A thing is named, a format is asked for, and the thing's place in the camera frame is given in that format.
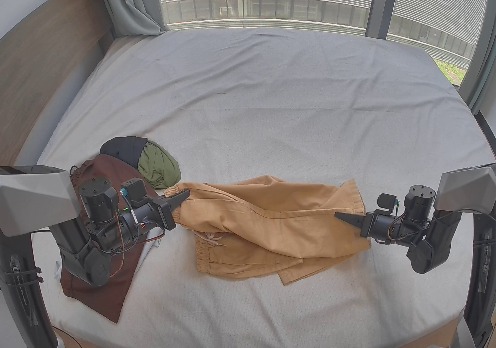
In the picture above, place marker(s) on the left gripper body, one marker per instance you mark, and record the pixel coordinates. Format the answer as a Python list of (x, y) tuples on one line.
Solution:
[(155, 212)]

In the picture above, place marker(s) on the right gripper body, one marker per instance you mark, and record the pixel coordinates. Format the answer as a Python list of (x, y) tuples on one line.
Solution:
[(378, 226)]

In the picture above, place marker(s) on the tan shorts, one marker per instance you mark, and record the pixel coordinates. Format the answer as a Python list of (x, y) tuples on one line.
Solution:
[(271, 230)]

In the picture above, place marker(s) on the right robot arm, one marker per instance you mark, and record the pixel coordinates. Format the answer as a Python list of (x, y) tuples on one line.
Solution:
[(465, 191)]

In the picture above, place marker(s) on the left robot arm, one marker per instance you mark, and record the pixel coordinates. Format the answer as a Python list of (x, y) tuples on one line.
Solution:
[(35, 199)]

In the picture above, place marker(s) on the bed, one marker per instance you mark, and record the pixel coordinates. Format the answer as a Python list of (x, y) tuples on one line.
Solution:
[(271, 106)]

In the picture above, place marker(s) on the green garment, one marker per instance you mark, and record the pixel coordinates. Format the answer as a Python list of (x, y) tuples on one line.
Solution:
[(159, 166)]

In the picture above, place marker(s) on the black garment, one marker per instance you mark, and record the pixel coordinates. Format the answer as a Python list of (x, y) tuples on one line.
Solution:
[(120, 150)]

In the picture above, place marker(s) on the brown shorts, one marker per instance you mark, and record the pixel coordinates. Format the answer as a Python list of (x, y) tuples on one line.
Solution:
[(100, 292)]

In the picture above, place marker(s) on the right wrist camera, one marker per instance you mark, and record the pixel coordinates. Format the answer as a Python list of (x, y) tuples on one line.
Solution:
[(387, 201)]

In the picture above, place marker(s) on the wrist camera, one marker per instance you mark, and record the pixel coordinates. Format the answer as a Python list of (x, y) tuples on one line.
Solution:
[(133, 188), (387, 201)]

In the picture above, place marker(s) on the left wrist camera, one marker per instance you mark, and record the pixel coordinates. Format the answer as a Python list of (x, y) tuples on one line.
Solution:
[(133, 188)]

